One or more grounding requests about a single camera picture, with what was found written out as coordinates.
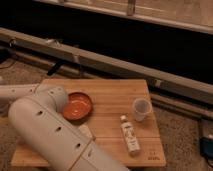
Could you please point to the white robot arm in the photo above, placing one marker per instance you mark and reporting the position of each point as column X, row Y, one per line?
column 35, row 114

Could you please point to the orange bowl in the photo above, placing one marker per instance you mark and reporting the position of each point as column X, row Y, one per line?
column 79, row 106

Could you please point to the wooden table board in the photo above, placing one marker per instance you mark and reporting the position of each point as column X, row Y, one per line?
column 111, row 99

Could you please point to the clear plastic cup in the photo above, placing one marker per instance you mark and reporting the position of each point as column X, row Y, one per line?
column 141, row 108

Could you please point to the small white labelled bottle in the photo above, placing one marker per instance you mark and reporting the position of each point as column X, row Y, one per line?
column 130, row 138

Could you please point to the blue object at right edge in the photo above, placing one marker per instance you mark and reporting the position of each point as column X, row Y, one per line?
column 206, row 146

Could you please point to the grey metal rail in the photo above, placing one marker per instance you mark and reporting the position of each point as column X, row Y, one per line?
column 176, row 84

